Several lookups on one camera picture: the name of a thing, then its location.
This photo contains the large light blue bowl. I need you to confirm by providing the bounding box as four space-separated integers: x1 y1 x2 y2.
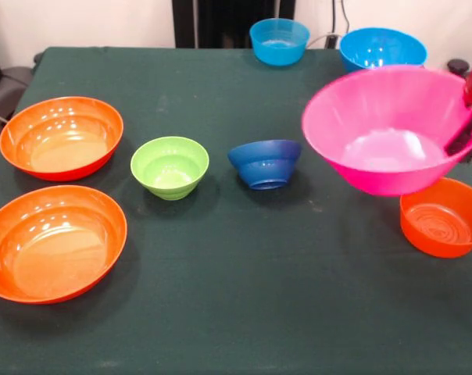
339 27 428 73

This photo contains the large orange bowl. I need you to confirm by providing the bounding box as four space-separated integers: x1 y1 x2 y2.
0 96 124 182
0 184 128 305

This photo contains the large pink bowl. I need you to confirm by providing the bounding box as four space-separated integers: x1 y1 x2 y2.
301 65 472 197

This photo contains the green bowl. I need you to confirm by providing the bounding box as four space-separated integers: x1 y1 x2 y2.
130 136 210 202

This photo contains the dark blue bowl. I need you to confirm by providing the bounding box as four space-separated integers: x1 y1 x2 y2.
227 139 303 191

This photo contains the small light blue bowl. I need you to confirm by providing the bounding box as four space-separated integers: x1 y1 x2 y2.
249 18 311 66

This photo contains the dark grey floor base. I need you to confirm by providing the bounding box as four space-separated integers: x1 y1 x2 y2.
445 58 472 79
0 52 45 115

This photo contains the dark green tablecloth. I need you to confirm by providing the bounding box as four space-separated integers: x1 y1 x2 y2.
0 46 472 375

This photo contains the small orange bowl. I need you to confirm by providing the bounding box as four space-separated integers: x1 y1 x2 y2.
399 177 472 259

